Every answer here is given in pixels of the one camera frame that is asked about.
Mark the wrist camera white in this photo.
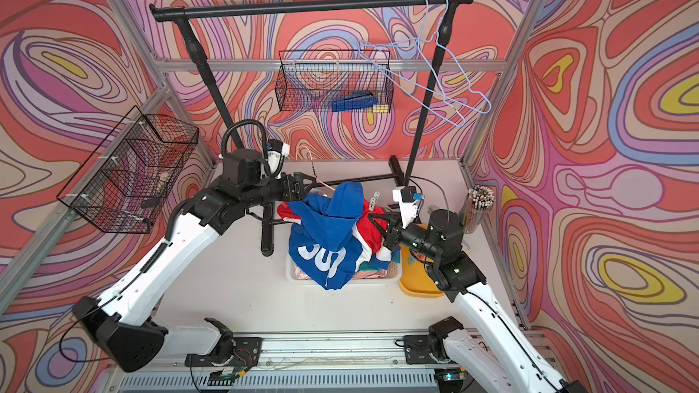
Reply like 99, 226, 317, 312
267, 138, 291, 178
392, 185, 423, 229

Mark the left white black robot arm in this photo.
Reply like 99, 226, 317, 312
72, 120, 314, 373

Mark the white perforated plastic basket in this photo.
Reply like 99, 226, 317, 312
285, 250, 403, 285

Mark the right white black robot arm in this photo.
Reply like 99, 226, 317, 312
369, 209, 586, 392

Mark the black wire basket left wall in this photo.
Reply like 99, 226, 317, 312
56, 107, 200, 234

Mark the blue red white jacket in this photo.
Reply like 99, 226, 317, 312
277, 182, 394, 290

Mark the white grey clothespin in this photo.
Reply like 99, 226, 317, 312
369, 191, 380, 212

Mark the blue brush in basket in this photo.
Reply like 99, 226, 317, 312
331, 93, 379, 113

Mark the black clothes rack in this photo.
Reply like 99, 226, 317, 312
148, 0, 477, 258

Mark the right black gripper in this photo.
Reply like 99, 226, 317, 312
368, 211, 442, 261

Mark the yellow plastic tray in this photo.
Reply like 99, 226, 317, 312
399, 245, 443, 298

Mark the black wire basket back wall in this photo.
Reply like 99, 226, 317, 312
275, 48, 394, 114

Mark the black wire basket wall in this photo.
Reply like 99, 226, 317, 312
275, 48, 394, 114
56, 107, 200, 234

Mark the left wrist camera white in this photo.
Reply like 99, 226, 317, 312
267, 138, 291, 178

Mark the cup of coloured pencils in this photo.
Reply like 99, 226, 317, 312
462, 185, 495, 234

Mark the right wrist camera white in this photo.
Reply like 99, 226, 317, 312
392, 185, 423, 229

